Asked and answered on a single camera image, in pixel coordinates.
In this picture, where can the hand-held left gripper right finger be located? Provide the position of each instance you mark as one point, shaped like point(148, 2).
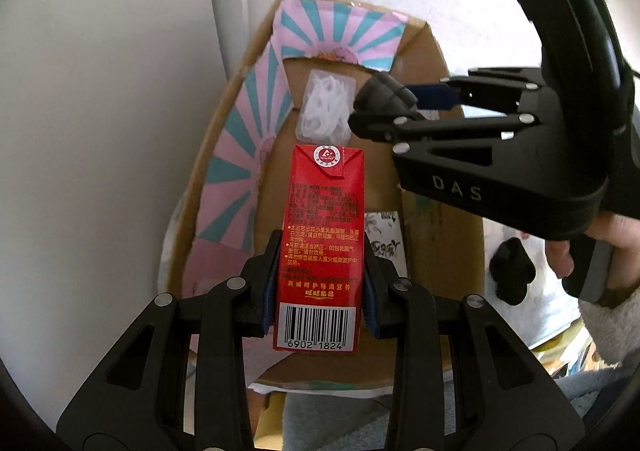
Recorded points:
point(370, 283)

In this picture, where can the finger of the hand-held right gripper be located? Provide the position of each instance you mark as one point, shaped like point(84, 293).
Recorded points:
point(440, 97)
point(430, 131)

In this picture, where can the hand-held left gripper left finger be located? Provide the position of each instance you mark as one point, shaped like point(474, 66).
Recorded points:
point(268, 283)

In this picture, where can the dark grey rounded object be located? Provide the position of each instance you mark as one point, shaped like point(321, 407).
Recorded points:
point(385, 93)

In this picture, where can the red drink carton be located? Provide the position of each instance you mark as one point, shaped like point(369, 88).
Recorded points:
point(320, 241)

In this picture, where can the cardboard box with striped lining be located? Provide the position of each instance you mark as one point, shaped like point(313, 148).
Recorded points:
point(280, 191)

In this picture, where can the person's right forearm fuzzy sleeve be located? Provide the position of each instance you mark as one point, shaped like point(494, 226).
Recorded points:
point(612, 331)

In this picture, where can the person's right hand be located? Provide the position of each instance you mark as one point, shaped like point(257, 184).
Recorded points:
point(560, 258)

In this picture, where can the black and white printed card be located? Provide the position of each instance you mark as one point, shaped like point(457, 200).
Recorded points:
point(385, 243)

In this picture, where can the clear bag of white pieces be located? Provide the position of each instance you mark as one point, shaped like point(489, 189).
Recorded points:
point(325, 106)

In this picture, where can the black lumpy object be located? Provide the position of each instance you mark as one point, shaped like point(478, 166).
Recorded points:
point(512, 273)

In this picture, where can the white cloth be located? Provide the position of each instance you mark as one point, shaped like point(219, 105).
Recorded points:
point(545, 316)

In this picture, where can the colourful printed packets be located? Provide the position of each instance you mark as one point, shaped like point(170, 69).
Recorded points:
point(570, 353)

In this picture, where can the grey fleece cloth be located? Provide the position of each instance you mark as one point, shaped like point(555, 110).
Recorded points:
point(500, 421)

